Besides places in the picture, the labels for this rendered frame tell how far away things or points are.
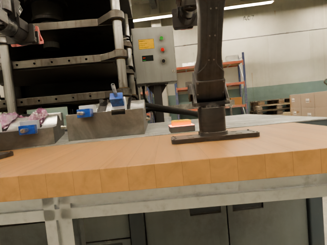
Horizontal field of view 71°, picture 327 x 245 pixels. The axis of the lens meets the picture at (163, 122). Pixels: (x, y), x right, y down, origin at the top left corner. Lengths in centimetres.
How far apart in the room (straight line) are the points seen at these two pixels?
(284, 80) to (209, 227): 741
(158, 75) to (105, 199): 135
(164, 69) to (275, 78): 655
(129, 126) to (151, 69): 94
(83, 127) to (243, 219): 64
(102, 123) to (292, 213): 74
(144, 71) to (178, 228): 113
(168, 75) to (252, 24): 663
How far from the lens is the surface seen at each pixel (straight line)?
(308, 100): 478
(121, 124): 80
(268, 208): 95
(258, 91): 784
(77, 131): 83
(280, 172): 40
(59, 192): 40
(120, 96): 78
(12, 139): 84
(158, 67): 169
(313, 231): 105
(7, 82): 183
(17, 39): 99
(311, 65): 849
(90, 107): 83
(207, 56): 52
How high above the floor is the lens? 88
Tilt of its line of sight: 3 degrees down
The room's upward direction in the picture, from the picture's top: 5 degrees counter-clockwise
